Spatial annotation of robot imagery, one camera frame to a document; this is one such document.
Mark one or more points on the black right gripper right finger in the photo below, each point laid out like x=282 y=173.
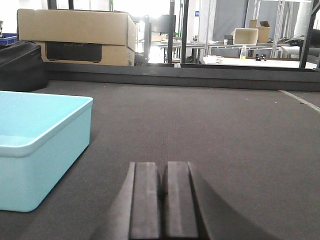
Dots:
x=194 y=211

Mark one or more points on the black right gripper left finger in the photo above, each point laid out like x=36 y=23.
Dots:
x=135 y=212

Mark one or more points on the light blue plastic bin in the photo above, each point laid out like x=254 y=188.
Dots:
x=41 y=136

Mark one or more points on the black conveyor belt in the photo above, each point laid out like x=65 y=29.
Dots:
x=258 y=149

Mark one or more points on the white work table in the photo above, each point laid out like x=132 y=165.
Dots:
x=219 y=60

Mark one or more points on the yellow liquid bottle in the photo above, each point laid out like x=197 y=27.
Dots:
x=243 y=53

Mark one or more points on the white open box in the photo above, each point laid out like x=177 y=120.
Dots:
x=245 y=36

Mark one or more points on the large cardboard box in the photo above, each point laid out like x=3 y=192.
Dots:
x=80 y=36

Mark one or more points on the black bag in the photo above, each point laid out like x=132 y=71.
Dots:
x=22 y=68

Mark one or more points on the small brown cardboard box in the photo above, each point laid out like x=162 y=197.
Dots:
x=263 y=29

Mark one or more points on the small dark blue crate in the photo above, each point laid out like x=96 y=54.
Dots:
x=8 y=39

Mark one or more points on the black conveyor side rail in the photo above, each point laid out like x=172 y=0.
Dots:
x=191 y=75

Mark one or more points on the black metal post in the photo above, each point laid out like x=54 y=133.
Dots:
x=184 y=31

